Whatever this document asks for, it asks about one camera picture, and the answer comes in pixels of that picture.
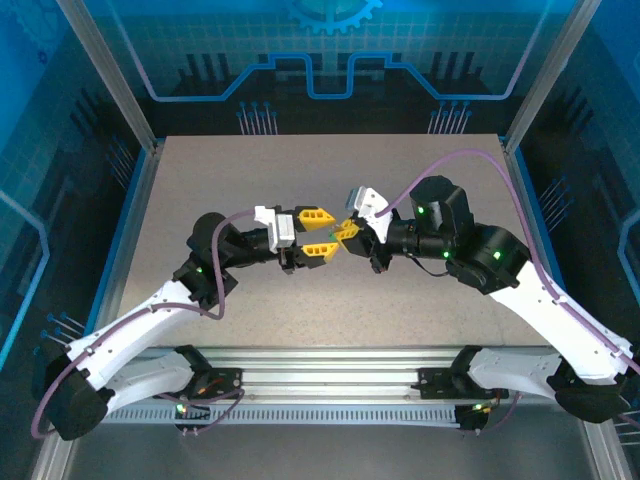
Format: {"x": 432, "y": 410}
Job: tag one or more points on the aluminium frame post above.
{"x": 551, "y": 75}
{"x": 112, "y": 75}

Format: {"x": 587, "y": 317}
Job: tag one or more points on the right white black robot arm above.
{"x": 550, "y": 310}

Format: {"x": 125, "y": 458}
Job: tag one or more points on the keyring with keys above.
{"x": 332, "y": 233}

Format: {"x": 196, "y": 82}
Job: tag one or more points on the grey metal front panel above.
{"x": 325, "y": 450}

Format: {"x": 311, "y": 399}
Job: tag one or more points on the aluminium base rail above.
{"x": 325, "y": 370}

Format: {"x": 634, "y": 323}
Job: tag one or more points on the aluminium table side rail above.
{"x": 144, "y": 185}
{"x": 527, "y": 200}

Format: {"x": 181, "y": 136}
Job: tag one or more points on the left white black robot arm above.
{"x": 135, "y": 320}

